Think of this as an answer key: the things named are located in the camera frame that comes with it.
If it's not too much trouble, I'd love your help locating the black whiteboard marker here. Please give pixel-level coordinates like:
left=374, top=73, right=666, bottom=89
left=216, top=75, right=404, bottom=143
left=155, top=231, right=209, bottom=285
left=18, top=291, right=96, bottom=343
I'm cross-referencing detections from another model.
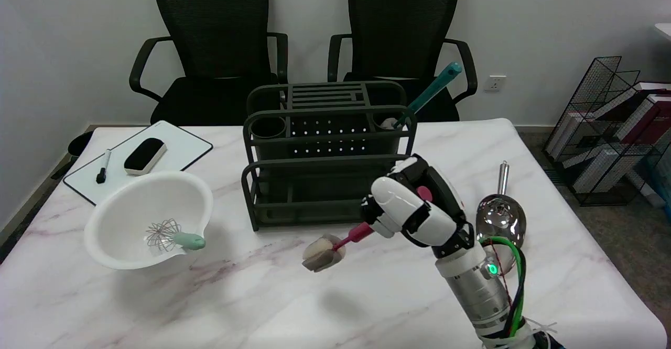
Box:
left=96, top=149, right=112, bottom=184

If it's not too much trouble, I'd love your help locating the teal handled bottle brush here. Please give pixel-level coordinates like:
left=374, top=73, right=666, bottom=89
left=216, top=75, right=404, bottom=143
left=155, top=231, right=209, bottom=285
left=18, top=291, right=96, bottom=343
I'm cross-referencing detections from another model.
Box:
left=380, top=62, right=462, bottom=130

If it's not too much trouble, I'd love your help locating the black wire magazine rack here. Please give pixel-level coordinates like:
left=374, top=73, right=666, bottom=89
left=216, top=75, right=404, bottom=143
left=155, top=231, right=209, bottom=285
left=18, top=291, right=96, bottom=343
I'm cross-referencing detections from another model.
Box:
left=542, top=56, right=671, bottom=206

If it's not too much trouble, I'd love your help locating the dark red book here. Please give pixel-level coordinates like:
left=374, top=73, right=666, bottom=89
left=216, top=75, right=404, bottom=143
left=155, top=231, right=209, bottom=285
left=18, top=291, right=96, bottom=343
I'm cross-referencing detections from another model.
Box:
left=619, top=91, right=671, bottom=146

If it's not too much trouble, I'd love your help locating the white book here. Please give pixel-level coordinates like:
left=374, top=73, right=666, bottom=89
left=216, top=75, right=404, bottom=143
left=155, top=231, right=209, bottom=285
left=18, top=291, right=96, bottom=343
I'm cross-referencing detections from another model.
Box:
left=571, top=147, right=622, bottom=193

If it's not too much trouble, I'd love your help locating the black whiteboard eraser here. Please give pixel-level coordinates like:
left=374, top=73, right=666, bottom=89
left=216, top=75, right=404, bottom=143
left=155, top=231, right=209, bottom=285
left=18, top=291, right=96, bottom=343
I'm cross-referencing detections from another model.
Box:
left=124, top=138, right=168, bottom=176

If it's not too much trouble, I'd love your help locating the shiny metal scoop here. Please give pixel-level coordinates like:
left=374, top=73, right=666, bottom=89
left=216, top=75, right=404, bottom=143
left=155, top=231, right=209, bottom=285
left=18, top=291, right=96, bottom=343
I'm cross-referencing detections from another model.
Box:
left=475, top=161, right=527, bottom=276

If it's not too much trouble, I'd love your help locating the green robot cable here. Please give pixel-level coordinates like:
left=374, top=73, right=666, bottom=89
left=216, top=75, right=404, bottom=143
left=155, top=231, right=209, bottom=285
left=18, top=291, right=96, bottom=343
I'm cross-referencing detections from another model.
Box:
left=478, top=236, right=526, bottom=336

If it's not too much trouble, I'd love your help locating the green handled wire whisk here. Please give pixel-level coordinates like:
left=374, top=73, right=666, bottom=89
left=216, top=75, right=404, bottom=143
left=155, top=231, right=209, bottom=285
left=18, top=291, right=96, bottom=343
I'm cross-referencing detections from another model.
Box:
left=145, top=219, right=206, bottom=253

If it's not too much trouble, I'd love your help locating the pink sponge bottle brush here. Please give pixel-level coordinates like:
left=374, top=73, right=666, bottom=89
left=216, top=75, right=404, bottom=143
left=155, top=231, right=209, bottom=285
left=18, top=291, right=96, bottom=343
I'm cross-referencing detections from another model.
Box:
left=302, top=186, right=434, bottom=272

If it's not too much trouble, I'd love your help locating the dark green kitchen storage rack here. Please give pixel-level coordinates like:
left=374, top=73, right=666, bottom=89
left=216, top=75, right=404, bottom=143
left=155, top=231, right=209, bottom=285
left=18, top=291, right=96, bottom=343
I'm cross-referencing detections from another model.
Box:
left=241, top=81, right=418, bottom=232

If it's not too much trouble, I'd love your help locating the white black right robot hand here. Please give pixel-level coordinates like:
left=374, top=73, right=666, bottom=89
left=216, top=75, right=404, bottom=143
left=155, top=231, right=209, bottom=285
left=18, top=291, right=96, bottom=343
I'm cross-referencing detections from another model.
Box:
left=360, top=154, right=475, bottom=258

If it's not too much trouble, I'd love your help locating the white mixing bowl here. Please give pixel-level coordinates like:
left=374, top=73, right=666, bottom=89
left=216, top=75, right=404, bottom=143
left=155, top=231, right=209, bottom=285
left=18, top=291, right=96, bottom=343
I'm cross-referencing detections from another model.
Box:
left=84, top=171, right=214, bottom=270

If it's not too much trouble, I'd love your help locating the black mesh office chair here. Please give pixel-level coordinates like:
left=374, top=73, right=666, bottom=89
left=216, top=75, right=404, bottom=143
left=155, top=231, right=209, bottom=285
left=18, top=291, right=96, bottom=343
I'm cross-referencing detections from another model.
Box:
left=129, top=0, right=289, bottom=126
left=328, top=0, right=478, bottom=123

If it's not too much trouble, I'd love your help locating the small whiteboard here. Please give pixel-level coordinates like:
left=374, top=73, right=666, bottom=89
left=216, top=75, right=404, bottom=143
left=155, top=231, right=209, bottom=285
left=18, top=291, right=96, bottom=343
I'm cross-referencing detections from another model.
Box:
left=63, top=121, right=213, bottom=206

